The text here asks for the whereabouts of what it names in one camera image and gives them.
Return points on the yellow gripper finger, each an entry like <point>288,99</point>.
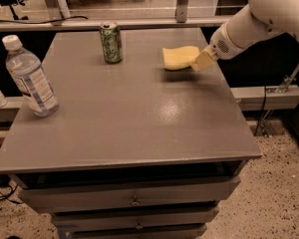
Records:
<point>206,58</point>

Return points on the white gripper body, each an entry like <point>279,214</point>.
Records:
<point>221,46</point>

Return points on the yellow sponge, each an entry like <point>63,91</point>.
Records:
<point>179,58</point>

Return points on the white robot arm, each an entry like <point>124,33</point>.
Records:
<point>258,21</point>

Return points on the green soda can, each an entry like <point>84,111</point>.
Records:
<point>111,42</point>

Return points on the grey drawer cabinet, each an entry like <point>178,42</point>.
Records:
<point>133,121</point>

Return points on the top grey drawer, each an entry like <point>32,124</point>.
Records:
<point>126,195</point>

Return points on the grey drawer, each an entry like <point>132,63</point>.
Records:
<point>126,195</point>
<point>184,231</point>
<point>137,219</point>

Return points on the middle grey drawer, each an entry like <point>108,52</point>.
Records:
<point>137,219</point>

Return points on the bottom grey drawer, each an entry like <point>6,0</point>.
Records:
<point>184,231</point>

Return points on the clear plastic water bottle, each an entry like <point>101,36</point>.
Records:
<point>29,76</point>

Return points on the grey metal post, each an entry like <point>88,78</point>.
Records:
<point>181,11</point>

